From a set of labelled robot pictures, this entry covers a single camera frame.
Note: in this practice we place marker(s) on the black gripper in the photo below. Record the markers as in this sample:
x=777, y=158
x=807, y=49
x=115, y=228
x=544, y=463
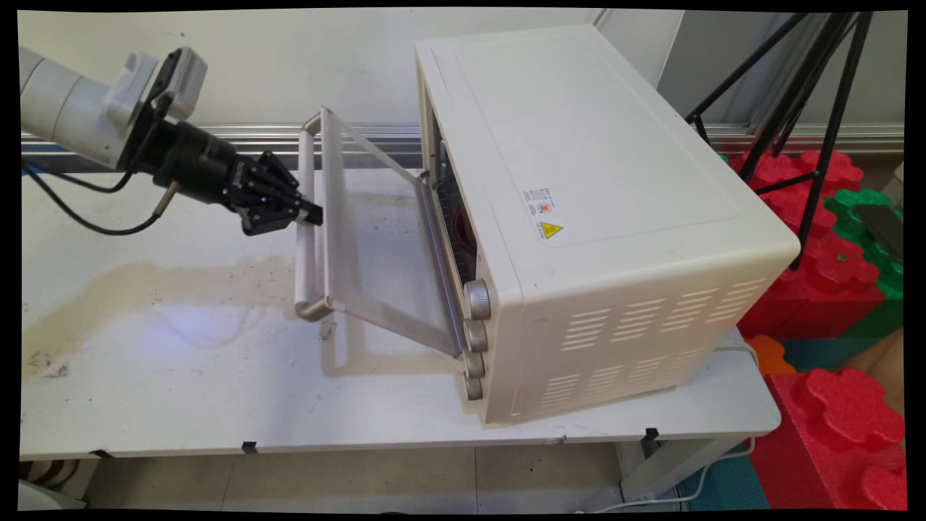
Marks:
x=195, y=163

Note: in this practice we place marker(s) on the red dish inside oven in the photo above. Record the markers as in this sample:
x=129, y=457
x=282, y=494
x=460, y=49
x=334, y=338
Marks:
x=464, y=230

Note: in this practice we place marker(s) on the large silver oven knob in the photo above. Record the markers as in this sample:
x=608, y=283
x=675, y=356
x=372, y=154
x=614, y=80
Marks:
x=477, y=299

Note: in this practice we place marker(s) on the blue object behind table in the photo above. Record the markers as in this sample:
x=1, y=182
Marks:
x=29, y=170

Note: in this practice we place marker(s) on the white red label sticker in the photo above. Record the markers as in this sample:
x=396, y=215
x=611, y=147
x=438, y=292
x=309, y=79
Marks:
x=540, y=200

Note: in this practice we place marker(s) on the yellow warning triangle sticker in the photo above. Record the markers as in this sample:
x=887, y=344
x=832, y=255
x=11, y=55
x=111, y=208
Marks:
x=551, y=230

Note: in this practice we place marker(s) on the cream toaster oven housing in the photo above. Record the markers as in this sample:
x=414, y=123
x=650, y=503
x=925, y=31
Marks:
x=615, y=217

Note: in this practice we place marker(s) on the white table leg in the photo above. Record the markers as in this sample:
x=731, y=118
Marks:
x=673, y=467

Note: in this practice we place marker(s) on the orange foam puzzle piece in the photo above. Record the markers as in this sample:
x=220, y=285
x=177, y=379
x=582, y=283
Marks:
x=770, y=354

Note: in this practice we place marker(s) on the teal foam floor mat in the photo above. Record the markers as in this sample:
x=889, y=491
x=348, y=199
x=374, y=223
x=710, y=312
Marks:
x=723, y=481

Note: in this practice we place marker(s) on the red foam puzzle block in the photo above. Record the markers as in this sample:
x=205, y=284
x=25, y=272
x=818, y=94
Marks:
x=832, y=289
x=839, y=441

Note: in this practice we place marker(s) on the black tripod stand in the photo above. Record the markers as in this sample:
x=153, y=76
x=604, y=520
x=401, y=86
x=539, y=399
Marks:
x=832, y=108

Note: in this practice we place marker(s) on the green foam puzzle block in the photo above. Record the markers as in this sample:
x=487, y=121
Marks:
x=864, y=231

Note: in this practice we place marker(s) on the black flat object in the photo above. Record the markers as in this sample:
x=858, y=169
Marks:
x=882, y=228

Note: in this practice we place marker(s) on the aluminium profile rail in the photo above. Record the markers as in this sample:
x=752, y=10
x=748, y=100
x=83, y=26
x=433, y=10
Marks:
x=362, y=134

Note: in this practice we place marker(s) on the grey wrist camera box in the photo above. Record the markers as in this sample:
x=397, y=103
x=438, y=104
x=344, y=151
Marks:
x=181, y=79

